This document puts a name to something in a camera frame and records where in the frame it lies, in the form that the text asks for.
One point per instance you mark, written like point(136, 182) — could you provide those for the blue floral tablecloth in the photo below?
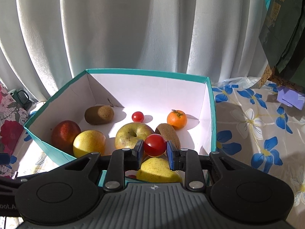
point(238, 136)

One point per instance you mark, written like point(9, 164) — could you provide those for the purple paper box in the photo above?
point(292, 97)

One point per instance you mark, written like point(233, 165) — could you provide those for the yellow green apple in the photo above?
point(128, 136)

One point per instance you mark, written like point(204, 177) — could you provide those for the dark green paper bag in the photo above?
point(286, 28)

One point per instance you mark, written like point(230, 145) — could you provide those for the red floral bag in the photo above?
point(9, 128)

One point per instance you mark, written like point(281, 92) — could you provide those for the red cherry tomato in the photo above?
point(137, 116)
point(131, 176)
point(154, 145)

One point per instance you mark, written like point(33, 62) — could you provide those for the patterned paper bag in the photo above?
point(269, 75)

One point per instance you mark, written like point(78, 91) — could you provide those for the brown kiwi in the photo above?
point(166, 131)
point(99, 114)

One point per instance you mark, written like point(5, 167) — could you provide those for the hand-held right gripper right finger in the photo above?
point(171, 156)

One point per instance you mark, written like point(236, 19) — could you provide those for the orange tangerine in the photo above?
point(176, 119)

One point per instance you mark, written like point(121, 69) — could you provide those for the yellow pear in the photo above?
point(157, 171)

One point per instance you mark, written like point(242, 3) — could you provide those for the red apple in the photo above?
point(65, 133)

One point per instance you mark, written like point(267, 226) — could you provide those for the teal cardboard box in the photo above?
point(147, 93)

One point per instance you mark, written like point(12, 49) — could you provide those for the white curtain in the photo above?
point(119, 28)

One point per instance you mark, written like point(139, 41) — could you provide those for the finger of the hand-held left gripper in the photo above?
point(4, 159)

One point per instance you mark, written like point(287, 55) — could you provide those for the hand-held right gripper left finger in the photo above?
point(139, 152)

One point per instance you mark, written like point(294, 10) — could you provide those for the dark green mug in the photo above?
point(20, 99)

